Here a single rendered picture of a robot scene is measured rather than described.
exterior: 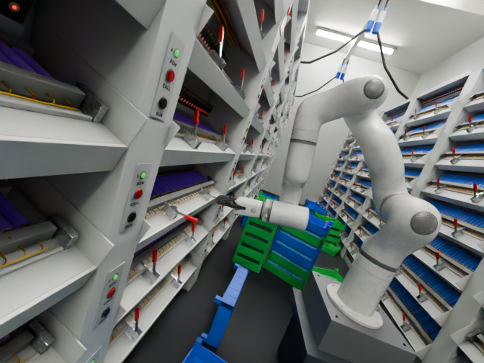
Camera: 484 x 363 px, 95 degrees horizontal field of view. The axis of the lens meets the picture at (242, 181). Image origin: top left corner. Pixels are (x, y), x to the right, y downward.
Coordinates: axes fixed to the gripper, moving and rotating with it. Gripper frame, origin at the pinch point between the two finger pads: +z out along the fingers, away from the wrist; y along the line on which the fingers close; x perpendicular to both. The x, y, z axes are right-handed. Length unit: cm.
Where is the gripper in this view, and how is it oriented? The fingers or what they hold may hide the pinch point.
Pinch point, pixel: (222, 199)
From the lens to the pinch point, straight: 85.3
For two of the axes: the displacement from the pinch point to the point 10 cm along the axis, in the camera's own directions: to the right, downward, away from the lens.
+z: -9.6, -2.1, 1.7
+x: 1.8, -9.7, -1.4
